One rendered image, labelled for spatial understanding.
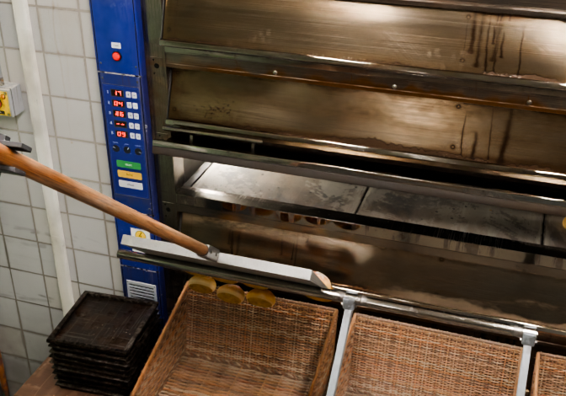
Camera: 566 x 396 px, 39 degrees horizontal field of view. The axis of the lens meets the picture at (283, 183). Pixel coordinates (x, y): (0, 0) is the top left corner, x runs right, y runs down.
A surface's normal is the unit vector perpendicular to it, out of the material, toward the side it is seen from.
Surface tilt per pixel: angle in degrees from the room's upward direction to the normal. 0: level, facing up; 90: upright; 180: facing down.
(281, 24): 70
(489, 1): 90
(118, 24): 90
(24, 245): 90
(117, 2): 90
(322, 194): 0
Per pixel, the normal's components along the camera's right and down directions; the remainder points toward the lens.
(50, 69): -0.32, 0.45
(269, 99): -0.29, 0.14
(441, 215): 0.00, -0.88
